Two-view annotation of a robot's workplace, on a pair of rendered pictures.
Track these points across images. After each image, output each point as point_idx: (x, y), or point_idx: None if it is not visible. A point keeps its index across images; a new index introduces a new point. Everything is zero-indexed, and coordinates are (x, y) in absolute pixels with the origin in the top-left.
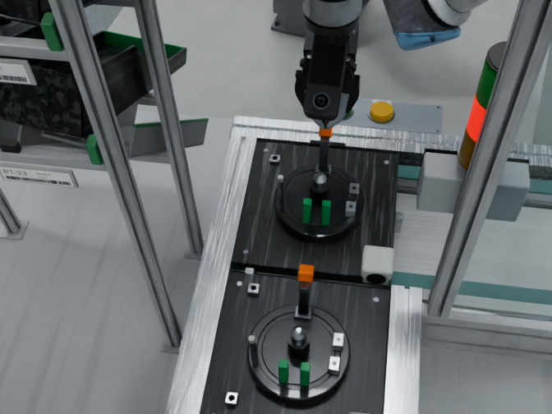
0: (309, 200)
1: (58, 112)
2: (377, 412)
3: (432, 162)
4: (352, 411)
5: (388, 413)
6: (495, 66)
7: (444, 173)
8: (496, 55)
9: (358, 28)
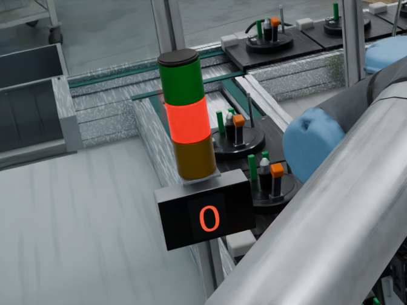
0: (377, 301)
1: None
2: (239, 258)
3: (238, 176)
4: (254, 242)
5: (231, 267)
6: (188, 48)
7: (225, 173)
8: (190, 52)
9: (399, 262)
